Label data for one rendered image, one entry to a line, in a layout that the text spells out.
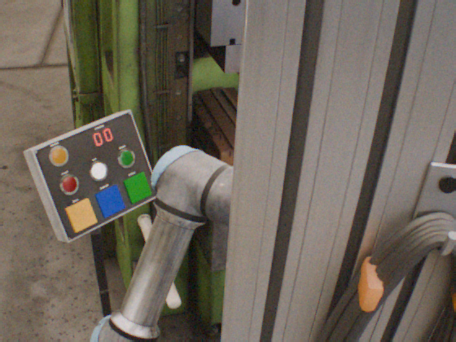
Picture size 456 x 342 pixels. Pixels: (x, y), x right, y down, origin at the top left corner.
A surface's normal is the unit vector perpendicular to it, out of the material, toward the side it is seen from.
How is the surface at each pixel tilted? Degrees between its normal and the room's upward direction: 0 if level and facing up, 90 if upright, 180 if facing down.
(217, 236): 90
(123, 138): 60
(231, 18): 90
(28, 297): 0
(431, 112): 90
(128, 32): 90
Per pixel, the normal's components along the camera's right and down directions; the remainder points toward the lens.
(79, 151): 0.62, -0.03
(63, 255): 0.04, -0.82
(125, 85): 0.32, 0.56
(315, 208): -0.12, 0.57
